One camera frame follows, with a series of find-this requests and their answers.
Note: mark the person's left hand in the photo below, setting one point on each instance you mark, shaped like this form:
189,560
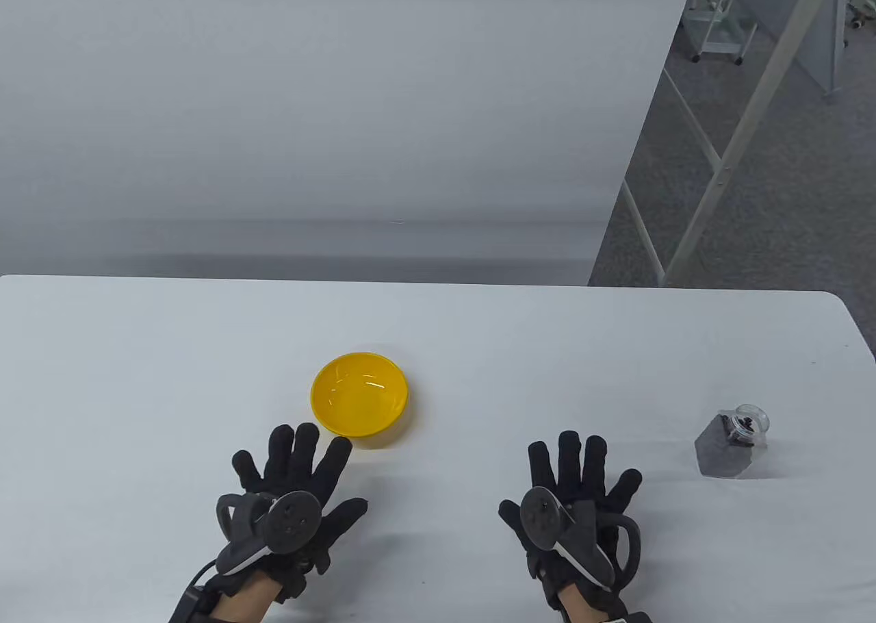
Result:
301,465

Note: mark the person's right hand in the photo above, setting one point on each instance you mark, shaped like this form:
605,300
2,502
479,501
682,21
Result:
571,465

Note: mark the yellow plastic bowl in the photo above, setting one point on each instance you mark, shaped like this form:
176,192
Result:
359,397

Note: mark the clear plastic coffee jar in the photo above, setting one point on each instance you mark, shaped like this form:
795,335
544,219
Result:
718,455

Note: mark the person's right forearm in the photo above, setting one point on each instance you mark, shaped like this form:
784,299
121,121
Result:
578,606

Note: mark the grey tracking controller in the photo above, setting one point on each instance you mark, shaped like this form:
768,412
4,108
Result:
291,520
544,517

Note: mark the white backdrop board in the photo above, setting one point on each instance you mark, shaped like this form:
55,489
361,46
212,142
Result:
308,103

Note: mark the white wheeled cart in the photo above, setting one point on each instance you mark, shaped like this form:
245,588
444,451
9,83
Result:
718,31

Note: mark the grey leaning panel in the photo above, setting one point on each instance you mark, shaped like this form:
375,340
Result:
807,41

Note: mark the white metal support frame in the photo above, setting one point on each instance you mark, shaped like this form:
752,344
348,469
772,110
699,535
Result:
718,171

